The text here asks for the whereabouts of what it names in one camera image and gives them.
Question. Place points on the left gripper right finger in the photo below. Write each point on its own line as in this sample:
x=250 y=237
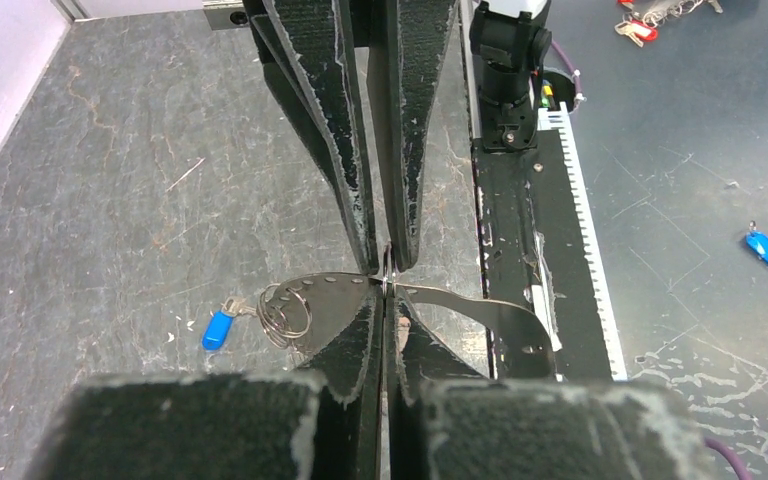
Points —
x=447 y=421

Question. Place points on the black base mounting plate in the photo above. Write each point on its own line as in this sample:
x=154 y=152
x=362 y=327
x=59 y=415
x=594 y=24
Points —
x=531 y=250

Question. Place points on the red tagged key bunch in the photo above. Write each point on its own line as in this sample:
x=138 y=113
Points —
x=642 y=19

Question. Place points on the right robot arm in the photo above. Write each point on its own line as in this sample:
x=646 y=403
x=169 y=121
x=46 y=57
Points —
x=509 y=41

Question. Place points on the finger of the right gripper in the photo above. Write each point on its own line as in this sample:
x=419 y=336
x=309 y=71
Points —
x=309 y=64
x=407 y=47

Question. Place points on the white slotted cable duct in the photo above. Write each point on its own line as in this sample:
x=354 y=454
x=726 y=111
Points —
x=560 y=122

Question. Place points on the blue tagged key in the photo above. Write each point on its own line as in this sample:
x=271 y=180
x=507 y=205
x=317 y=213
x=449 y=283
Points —
x=222 y=320

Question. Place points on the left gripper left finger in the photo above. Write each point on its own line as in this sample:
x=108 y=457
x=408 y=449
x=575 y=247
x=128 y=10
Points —
x=320 y=420

